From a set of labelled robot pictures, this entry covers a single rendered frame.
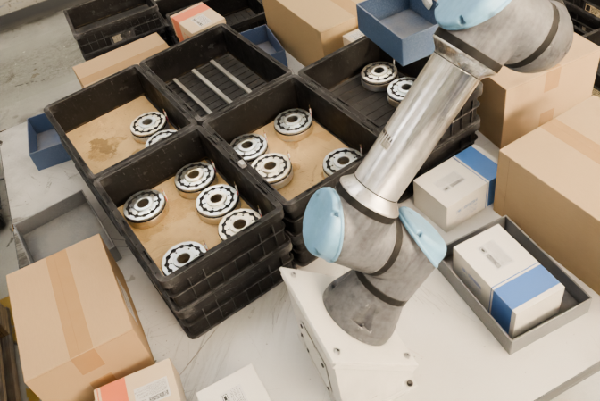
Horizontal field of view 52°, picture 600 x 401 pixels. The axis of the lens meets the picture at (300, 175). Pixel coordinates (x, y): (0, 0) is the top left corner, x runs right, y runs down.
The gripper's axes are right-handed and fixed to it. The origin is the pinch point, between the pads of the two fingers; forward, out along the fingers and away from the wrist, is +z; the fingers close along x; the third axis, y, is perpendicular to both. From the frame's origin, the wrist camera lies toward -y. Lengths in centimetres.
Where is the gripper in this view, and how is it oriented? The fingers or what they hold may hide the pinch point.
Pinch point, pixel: (432, 4)
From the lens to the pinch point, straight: 150.8
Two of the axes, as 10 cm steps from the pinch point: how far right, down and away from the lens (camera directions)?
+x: -9.1, 3.3, -2.6
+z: 0.8, 7.4, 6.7
